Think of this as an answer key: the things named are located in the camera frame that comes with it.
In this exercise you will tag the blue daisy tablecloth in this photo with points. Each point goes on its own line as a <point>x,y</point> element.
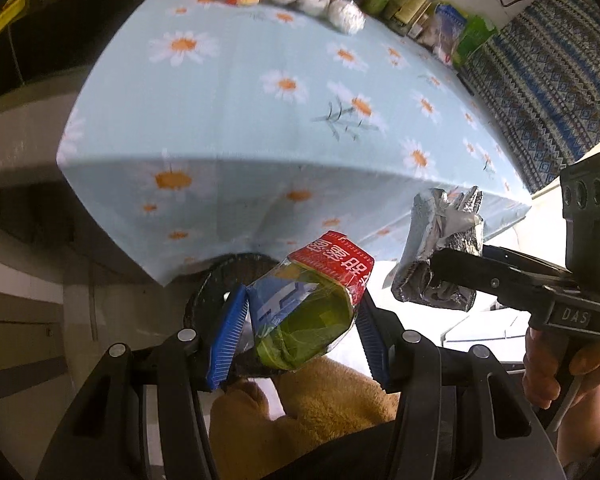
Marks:
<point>230,110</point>

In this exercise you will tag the bin with black bag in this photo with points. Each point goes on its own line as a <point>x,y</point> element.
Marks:
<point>210,285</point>

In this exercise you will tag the person's right hand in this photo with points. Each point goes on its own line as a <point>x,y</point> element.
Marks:
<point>540,370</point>

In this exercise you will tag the silver foil bag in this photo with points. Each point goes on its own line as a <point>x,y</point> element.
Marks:
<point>430,230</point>

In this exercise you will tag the clear plastic bag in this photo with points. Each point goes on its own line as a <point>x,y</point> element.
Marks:
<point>347,16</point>

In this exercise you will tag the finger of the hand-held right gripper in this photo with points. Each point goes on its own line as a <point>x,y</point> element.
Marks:
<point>520,260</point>
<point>480,272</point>

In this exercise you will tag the small gold-capped bottle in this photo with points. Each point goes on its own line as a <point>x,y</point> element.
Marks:
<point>420,5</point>

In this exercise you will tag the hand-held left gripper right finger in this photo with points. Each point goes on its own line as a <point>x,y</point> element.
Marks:
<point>375,345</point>

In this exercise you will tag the black sink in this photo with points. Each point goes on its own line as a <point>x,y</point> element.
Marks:
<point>40,55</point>

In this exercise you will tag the yellow fuzzy clothing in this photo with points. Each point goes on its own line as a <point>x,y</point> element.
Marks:
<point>320,395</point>

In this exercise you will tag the blue patterned cloth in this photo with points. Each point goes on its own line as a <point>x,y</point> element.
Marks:
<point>545,95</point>

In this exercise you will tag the green and red plastic wrapper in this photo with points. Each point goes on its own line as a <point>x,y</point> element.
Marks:
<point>305,325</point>

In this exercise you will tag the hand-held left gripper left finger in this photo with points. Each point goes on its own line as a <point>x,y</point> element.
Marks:
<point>225,340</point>

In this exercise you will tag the person's right forearm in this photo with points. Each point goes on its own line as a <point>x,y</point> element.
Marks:
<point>587,435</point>

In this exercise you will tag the blue and white bag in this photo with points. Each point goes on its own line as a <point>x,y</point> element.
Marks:
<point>445,30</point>

